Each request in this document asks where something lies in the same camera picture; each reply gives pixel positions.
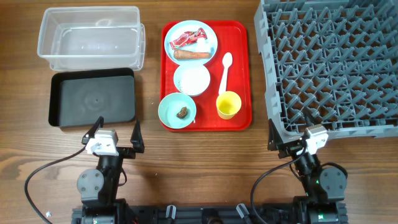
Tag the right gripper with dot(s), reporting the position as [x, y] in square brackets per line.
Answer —
[275, 139]

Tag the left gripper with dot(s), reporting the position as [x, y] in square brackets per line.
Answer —
[128, 152]

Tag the green bowl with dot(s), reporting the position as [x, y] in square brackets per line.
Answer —
[171, 104]

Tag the brown food scrap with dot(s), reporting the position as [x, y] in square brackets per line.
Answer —
[182, 113]

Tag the yellow plastic cup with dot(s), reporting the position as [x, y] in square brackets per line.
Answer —
[228, 104]

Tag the light blue rice bowl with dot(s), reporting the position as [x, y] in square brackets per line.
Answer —
[191, 80]

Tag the red snack wrapper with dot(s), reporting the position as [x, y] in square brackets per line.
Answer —
[187, 38]

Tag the white tissue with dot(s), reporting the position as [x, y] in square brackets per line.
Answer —
[202, 45]

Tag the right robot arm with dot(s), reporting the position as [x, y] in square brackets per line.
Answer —
[324, 184]

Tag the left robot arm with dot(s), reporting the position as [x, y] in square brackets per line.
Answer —
[98, 187]

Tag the grey dishwasher rack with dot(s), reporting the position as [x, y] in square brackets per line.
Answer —
[336, 60]

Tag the black plastic tray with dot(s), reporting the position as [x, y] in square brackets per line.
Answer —
[80, 98]

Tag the white plastic spoon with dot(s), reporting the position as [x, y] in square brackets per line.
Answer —
[227, 62]

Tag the orange carrot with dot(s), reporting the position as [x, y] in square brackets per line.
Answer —
[189, 55]

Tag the clear plastic bin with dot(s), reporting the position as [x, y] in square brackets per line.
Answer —
[92, 38]

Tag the red serving tray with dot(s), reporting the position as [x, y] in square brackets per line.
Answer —
[232, 37]

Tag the large light blue plate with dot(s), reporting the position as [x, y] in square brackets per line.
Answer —
[190, 25]

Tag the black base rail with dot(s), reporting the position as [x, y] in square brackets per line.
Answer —
[208, 214]

